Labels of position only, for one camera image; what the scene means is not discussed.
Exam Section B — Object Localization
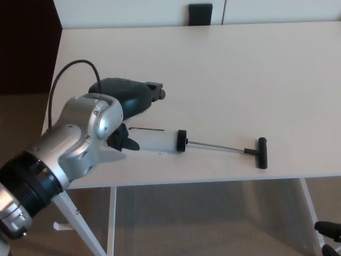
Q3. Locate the white air pump black handle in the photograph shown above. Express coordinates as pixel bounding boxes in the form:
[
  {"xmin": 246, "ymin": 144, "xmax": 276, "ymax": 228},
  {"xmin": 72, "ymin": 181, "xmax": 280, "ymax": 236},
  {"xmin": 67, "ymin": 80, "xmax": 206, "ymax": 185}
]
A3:
[{"xmin": 127, "ymin": 125, "xmax": 269, "ymax": 170}]

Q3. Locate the dark brown cabinet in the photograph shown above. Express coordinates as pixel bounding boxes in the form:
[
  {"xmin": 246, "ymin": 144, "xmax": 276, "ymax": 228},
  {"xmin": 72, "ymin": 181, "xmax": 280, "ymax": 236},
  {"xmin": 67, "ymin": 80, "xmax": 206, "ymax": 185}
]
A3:
[{"xmin": 0, "ymin": 0, "xmax": 63, "ymax": 97}]

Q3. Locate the white hook peg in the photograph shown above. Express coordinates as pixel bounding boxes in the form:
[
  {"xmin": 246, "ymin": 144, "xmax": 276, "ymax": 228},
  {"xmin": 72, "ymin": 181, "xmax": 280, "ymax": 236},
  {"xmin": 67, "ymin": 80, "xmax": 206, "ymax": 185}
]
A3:
[{"xmin": 53, "ymin": 221, "xmax": 72, "ymax": 231}]

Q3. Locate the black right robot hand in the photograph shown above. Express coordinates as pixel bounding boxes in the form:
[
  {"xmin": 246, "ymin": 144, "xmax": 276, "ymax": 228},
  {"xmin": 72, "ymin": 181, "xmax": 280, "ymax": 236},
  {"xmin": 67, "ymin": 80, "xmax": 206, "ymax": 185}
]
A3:
[{"xmin": 314, "ymin": 220, "xmax": 341, "ymax": 256}]

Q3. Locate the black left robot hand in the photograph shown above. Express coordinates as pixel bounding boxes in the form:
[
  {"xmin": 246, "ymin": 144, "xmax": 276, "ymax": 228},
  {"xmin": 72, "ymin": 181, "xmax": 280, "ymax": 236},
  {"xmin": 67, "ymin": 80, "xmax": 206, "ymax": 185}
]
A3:
[{"xmin": 87, "ymin": 77, "xmax": 167, "ymax": 153}]

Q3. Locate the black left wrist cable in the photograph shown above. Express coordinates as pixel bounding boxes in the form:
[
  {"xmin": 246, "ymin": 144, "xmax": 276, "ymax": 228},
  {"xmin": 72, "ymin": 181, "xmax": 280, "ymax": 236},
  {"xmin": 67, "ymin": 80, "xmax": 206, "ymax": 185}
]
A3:
[{"xmin": 47, "ymin": 59, "xmax": 102, "ymax": 129}]

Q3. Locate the white metal desk leg frame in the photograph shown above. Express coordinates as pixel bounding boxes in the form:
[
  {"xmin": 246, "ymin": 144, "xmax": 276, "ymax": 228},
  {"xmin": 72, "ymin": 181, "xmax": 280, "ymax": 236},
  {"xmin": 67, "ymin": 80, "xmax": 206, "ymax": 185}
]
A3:
[
  {"xmin": 53, "ymin": 186, "xmax": 118, "ymax": 256},
  {"xmin": 299, "ymin": 178, "xmax": 327, "ymax": 256}
]

